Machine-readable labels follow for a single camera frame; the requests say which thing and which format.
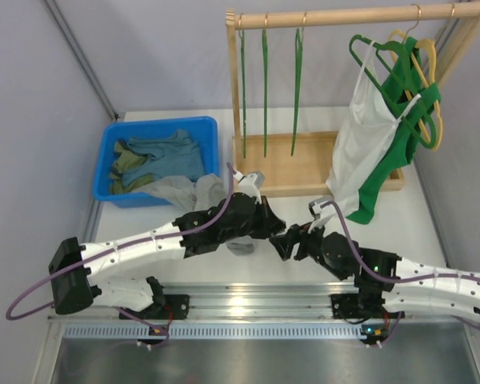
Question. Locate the teal blue garment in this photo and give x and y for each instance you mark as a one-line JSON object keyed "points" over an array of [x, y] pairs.
{"points": [[176, 155]]}

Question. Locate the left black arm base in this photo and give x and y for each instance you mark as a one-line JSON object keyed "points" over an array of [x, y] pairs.
{"points": [[164, 306]]}

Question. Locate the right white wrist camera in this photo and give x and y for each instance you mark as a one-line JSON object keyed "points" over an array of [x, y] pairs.
{"points": [[322, 210]]}

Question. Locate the blue plastic bin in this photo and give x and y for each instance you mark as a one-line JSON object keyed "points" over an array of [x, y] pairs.
{"points": [[201, 129]]}

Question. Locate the yellow hanger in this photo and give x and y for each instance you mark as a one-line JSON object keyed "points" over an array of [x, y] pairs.
{"points": [[432, 72]]}

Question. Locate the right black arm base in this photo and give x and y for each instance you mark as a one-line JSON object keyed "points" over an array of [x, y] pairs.
{"points": [[359, 307]]}

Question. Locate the olive green garment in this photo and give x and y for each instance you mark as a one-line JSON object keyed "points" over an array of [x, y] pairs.
{"points": [[126, 160]]}

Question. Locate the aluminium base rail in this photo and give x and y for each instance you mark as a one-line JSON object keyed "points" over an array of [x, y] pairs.
{"points": [[235, 302]]}

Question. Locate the green tank top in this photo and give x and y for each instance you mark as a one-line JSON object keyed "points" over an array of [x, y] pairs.
{"points": [[400, 154]]}

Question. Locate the wooden clothes rack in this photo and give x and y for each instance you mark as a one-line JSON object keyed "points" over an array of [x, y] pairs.
{"points": [[305, 172]]}

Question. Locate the white tank top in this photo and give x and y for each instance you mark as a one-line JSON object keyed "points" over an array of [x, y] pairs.
{"points": [[363, 138]]}

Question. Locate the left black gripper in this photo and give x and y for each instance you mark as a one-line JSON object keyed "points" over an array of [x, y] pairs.
{"points": [[262, 218]]}

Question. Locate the perforated cable duct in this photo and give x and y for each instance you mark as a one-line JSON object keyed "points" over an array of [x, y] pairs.
{"points": [[220, 331]]}

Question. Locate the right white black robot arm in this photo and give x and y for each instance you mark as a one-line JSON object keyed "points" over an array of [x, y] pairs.
{"points": [[386, 284]]}

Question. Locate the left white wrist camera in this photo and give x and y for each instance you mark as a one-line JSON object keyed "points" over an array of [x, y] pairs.
{"points": [[249, 184]]}

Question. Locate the grey tank top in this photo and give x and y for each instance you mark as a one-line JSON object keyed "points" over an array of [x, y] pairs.
{"points": [[204, 202]]}

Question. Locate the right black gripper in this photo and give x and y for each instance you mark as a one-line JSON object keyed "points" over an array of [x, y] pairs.
{"points": [[285, 242]]}

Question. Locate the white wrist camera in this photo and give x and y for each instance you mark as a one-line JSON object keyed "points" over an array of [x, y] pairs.
{"points": [[249, 184], [322, 210]]}

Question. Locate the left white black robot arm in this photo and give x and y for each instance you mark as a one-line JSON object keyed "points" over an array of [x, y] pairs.
{"points": [[94, 274]]}

